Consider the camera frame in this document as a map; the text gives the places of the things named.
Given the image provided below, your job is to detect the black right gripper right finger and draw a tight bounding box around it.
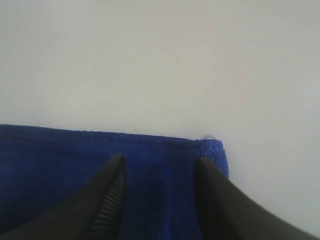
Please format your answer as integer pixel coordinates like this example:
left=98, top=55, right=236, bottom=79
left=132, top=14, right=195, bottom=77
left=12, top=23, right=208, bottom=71
left=194, top=157, right=316, bottom=240

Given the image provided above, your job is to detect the blue towel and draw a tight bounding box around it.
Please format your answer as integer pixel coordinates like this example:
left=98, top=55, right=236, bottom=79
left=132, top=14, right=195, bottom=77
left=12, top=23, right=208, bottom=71
left=0, top=124, right=229, bottom=240

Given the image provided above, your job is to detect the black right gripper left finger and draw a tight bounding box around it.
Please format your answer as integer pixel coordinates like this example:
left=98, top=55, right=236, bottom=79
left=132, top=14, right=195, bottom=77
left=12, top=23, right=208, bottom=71
left=0, top=155, right=126, bottom=240

